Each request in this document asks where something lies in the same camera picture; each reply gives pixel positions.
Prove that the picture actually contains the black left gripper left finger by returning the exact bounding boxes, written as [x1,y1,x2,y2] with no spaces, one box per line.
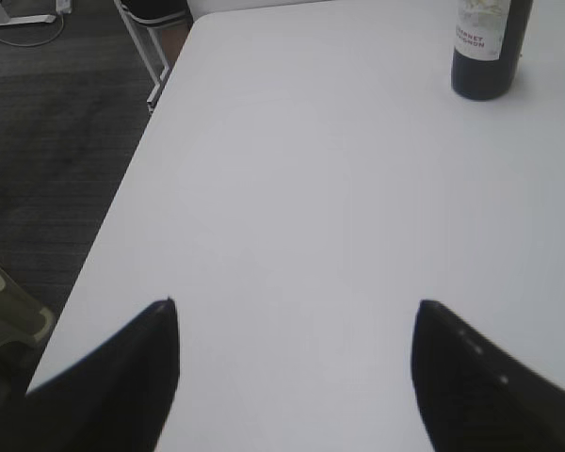
[28,299,179,451]

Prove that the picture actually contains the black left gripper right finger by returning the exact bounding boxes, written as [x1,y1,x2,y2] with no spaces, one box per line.
[411,299,565,451]

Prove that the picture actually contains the dark red wine bottle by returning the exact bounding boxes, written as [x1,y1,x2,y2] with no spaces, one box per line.
[451,0,533,101]

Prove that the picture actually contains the grey chair base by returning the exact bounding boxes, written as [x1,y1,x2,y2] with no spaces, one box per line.
[0,267,56,348]

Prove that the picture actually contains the white desk foot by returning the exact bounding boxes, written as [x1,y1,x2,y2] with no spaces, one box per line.
[0,3,57,27]

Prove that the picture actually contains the white floor cable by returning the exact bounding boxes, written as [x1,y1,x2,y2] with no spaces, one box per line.
[0,8,72,48]

